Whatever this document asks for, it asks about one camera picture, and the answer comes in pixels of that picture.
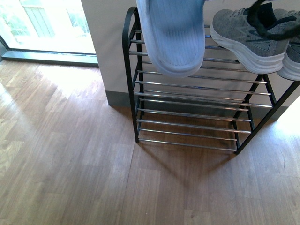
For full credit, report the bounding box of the light blue slipper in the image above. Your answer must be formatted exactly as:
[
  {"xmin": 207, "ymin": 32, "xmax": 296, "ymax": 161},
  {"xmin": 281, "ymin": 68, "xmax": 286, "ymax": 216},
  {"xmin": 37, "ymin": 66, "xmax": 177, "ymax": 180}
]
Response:
[{"xmin": 136, "ymin": 0, "xmax": 205, "ymax": 78}]

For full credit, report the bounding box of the grey knit sneaker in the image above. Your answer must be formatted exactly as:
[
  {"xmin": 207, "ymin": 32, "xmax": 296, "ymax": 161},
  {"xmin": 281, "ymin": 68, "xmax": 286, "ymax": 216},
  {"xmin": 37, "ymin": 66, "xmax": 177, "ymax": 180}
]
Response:
[
  {"xmin": 210, "ymin": 0, "xmax": 300, "ymax": 75},
  {"xmin": 277, "ymin": 36, "xmax": 300, "ymax": 81}
]

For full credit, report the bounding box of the black metal shoe rack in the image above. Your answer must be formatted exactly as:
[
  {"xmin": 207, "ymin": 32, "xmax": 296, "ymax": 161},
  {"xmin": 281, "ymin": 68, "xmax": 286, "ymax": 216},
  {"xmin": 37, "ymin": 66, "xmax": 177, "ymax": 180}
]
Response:
[{"xmin": 122, "ymin": 7, "xmax": 300, "ymax": 154}]

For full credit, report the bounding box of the dark window frame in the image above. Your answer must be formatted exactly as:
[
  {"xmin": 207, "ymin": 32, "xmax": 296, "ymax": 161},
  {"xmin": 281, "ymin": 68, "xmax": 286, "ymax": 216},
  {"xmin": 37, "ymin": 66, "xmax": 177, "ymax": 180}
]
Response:
[{"xmin": 0, "ymin": 37, "xmax": 99, "ymax": 68}]

